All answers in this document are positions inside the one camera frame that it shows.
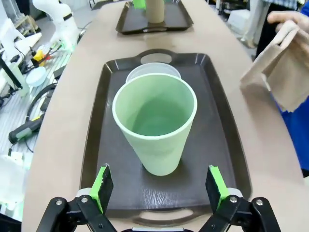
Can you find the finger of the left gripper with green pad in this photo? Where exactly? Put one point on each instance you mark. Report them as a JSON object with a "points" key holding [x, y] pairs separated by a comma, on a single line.
{"points": [[139, 3]]}

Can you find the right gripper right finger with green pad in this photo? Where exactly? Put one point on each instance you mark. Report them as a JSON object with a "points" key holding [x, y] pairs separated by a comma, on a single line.
{"points": [[216, 191]]}

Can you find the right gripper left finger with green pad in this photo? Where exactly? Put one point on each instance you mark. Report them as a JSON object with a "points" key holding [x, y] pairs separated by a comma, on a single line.
{"points": [[101, 191]]}

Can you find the tall brown cup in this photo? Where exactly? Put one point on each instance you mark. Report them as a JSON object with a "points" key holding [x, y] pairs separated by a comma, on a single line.
{"points": [[155, 12]]}

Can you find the pale blue bowl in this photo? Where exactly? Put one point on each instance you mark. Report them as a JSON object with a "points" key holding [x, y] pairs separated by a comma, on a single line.
{"points": [[154, 68]]}

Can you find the tall pale green cup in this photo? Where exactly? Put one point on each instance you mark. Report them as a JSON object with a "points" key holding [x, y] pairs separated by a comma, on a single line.
{"points": [[154, 149]]}

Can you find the beige cloth mat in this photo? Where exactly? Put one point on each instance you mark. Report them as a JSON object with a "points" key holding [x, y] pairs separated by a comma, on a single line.
{"points": [[277, 72]]}

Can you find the person's right forearm blue sleeve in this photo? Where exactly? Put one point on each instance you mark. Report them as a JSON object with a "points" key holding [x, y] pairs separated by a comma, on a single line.
{"points": [[304, 7]]}

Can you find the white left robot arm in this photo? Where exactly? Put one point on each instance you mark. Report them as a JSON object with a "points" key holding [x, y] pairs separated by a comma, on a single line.
{"points": [[58, 19]]}

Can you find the dark brown serving tray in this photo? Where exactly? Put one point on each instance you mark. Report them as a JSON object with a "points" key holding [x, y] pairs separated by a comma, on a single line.
{"points": [[176, 17], [205, 120]]}

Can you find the person's right hand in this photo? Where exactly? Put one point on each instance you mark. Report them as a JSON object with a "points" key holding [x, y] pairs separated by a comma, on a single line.
{"points": [[287, 16]]}

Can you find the white foam block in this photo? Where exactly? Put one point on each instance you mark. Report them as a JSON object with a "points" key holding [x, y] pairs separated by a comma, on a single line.
{"points": [[10, 183]]}

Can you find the black and green tool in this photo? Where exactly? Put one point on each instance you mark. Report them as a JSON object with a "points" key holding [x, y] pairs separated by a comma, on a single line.
{"points": [[24, 131]]}

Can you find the person in blue shirt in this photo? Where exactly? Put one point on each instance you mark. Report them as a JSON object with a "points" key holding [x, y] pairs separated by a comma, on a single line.
{"points": [[299, 135]]}

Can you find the white box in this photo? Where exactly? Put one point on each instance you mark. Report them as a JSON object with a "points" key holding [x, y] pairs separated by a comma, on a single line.
{"points": [[239, 19]]}

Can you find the yellow object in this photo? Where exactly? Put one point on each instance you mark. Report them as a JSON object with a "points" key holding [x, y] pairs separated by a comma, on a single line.
{"points": [[38, 55]]}

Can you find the bystander in whitish trousers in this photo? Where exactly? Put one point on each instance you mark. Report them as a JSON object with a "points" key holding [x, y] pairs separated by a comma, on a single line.
{"points": [[253, 24]]}

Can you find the pale blue round dish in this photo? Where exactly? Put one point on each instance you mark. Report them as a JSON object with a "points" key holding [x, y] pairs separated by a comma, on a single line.
{"points": [[36, 76]]}

